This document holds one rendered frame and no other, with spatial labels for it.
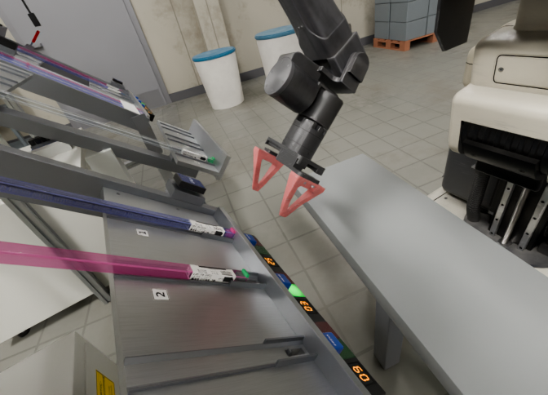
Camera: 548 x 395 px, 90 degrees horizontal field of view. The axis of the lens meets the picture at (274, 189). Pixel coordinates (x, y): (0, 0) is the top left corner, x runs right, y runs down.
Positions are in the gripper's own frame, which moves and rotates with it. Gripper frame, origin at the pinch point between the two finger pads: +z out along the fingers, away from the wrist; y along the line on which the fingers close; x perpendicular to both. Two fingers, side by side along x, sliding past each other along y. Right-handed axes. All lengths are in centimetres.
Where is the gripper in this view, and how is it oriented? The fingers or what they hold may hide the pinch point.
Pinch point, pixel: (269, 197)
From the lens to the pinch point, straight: 48.1
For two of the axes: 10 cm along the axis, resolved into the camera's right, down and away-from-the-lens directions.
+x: 7.1, 2.8, 6.4
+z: -4.9, 8.6, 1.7
